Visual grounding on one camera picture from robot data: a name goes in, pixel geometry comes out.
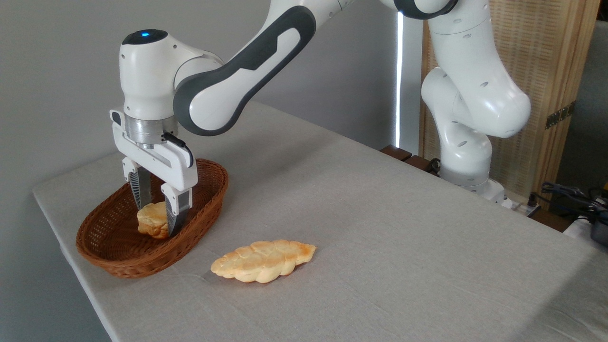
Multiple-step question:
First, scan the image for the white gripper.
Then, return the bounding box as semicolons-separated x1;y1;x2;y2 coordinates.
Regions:
110;110;198;237

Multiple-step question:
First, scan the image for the small golden bread roll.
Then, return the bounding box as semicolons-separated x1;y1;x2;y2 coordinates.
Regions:
137;202;170;239

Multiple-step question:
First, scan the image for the long braided bread loaf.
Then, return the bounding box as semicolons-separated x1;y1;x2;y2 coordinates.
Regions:
210;240;317;284

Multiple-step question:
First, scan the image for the brown oval wicker basket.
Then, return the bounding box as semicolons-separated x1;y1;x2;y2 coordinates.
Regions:
76;159;229;279

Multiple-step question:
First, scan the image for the grey tablecloth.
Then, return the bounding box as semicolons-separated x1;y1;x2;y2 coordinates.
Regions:
32;101;608;342

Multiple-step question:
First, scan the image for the dark brown wooden block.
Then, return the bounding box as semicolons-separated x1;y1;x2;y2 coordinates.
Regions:
404;155;440;176
380;145;413;162

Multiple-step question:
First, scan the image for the white power strip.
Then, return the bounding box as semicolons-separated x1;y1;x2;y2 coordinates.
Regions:
501;197;542;218

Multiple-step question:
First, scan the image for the wooden slatted folding screen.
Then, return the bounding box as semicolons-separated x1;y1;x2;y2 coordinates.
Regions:
419;0;601;209

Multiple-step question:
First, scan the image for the black metal screen hinge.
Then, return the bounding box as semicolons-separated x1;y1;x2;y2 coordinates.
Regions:
545;101;576;130

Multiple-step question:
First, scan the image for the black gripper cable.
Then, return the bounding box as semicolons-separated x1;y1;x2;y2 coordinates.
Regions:
161;132;194;168

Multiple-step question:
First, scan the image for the black cable bundle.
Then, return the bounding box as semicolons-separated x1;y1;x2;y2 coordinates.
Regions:
541;182;608;224

